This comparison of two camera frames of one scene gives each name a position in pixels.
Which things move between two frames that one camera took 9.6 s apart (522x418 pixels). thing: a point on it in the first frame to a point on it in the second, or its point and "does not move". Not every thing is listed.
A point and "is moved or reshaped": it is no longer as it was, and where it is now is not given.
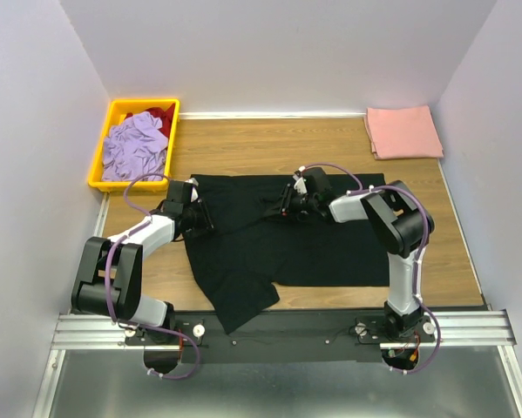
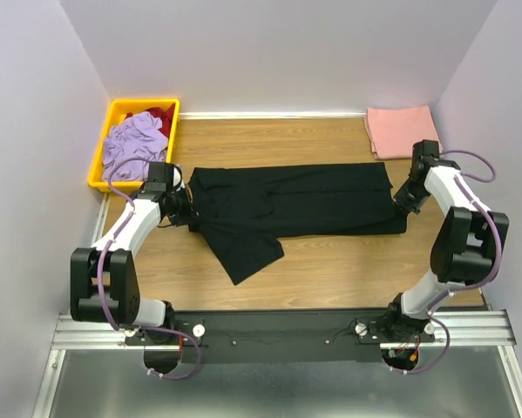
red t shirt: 166,117 does not move
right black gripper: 286,204 to 400,198
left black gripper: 206,222 to 188,215
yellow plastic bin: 117,110 does not move
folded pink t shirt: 401,132 does not move
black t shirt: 237,266 is moved or reshaped
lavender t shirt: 135,150 does not move
